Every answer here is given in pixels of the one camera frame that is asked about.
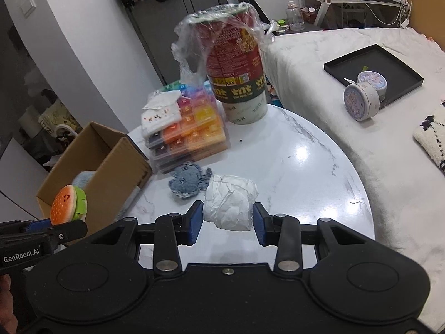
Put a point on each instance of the red cup with plastic bag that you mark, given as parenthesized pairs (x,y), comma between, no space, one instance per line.
(223,46)

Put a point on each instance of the burger plush toy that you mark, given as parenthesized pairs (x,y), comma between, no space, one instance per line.
(70,204)

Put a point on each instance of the grey crochet octopus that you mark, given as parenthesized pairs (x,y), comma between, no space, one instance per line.
(189,179)

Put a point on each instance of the black chair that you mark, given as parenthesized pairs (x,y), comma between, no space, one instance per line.
(250,3)

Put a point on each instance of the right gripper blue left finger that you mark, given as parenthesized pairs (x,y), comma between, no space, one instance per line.
(171,231)

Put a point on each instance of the wall light switch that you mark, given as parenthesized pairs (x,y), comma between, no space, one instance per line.
(27,7)

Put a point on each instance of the white desk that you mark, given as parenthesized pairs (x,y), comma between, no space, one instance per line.
(402,17)

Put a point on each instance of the grey door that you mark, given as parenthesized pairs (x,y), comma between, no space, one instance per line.
(154,23)

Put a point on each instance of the clear plastic bottle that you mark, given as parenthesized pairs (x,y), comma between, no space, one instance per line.
(294,17)

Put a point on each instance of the white cloth on organizer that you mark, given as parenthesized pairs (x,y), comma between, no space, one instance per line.
(161,111)

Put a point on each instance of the white soft packet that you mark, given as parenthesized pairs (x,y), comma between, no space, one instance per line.
(228,203)

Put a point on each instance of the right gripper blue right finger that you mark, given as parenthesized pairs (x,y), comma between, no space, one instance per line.
(283,232)

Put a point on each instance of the white metal rack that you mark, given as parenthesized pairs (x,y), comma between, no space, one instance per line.
(62,129)

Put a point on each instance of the brown cardboard box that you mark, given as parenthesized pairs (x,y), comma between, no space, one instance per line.
(118,166)

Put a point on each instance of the white black patterned pillow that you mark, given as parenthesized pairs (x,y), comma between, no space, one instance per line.
(431,137)

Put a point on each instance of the round white tin upright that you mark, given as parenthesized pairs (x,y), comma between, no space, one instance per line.
(376,80)

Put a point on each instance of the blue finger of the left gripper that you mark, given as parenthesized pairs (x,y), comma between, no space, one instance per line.
(39,226)

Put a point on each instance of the round white tin lying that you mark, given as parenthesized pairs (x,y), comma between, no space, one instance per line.
(361,101)

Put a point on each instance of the colourful bead organizer boxes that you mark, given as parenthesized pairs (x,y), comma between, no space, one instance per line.
(199,134)

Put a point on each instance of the black tray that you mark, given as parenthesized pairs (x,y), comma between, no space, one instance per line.
(400,78)

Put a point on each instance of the person's left hand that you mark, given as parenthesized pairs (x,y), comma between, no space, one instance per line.
(8,320)

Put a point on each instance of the grey plush toy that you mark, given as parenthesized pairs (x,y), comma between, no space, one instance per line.
(82,179)

